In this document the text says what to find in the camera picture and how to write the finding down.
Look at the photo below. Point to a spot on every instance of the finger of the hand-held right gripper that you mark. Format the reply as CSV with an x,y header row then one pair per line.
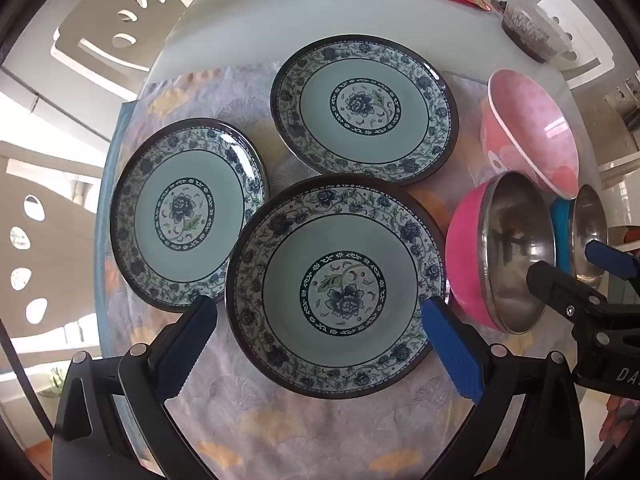
x,y
612,260
550,282

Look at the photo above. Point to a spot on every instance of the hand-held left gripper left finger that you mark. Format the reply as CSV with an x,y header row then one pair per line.
x,y
185,352

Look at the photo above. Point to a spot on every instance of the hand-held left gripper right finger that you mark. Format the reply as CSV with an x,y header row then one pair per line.
x,y
452,355

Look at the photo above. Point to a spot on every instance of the blue steel bowl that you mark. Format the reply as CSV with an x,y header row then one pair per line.
x,y
560,230

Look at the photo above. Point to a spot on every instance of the pink steel bowl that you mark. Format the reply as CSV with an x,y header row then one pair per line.
x,y
465,260

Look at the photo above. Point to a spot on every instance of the blue floral ceramic plate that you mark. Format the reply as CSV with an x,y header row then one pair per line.
x,y
365,105
185,210
300,260

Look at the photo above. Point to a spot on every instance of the pink patterned bowl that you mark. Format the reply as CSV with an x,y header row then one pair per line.
x,y
530,120

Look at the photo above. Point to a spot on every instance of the green potted plant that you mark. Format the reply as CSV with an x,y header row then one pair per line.
x,y
52,380

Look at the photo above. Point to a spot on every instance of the floral patterned tablecloth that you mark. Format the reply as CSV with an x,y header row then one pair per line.
x,y
300,435

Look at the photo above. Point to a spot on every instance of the beige chair with oval holes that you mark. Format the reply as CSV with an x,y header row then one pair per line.
x,y
100,15
55,240

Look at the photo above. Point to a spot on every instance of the clear container with dark contents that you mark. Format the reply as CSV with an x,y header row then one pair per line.
x,y
530,30

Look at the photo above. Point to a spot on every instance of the white chair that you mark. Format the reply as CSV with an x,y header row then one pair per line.
x,y
575,15

